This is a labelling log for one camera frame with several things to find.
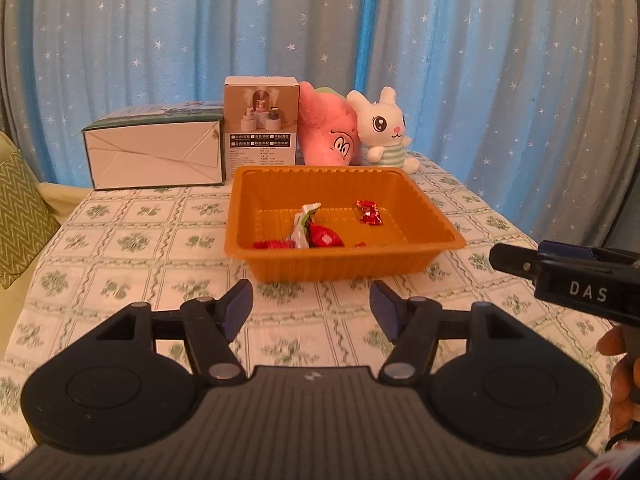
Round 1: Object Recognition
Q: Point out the small beige product box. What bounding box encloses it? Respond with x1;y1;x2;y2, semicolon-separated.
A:
223;76;301;181

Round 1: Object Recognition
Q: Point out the orange plastic tray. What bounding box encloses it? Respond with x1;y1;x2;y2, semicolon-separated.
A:
223;165;467;283

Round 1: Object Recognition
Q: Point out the pink plush toy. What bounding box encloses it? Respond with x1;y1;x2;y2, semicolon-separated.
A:
298;82;360;167

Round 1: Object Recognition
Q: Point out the pale yellow sofa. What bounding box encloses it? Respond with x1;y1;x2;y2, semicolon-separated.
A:
0;130;96;321

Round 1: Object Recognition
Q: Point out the red square snack packet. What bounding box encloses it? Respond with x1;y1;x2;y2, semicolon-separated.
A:
306;223;346;249

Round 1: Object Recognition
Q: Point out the silver and green snack packet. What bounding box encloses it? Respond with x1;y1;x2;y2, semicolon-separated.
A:
286;202;322;249

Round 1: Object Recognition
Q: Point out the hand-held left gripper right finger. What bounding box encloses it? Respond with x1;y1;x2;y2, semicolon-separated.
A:
369;279;528;387

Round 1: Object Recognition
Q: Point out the blue star curtain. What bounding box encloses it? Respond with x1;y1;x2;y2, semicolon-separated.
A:
0;0;640;251

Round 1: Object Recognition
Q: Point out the white rabbit plush toy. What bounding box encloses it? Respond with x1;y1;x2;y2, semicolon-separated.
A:
346;86;422;174

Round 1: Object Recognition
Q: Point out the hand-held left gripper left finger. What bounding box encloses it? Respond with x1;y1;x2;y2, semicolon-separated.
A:
95;279;254;387

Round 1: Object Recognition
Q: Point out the person's right hand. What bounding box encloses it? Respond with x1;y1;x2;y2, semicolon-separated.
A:
596;324;640;442

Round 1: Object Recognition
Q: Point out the white and green cardboard box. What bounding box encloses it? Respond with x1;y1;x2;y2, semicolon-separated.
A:
81;102;225;191

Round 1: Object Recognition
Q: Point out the green zigzag cushion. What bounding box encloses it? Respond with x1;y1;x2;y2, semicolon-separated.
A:
0;150;61;289

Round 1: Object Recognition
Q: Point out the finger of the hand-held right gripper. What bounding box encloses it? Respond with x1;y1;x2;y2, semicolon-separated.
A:
537;240;640;264
489;242;546;282

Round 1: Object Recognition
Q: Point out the shiny red twisted candy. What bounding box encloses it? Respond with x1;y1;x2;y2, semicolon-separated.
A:
355;199;385;227

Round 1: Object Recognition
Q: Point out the red and white clothing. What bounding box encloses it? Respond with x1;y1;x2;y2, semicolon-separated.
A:
570;447;640;480

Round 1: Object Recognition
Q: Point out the floral checked tablecloth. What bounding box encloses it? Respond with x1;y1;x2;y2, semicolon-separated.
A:
0;150;640;461

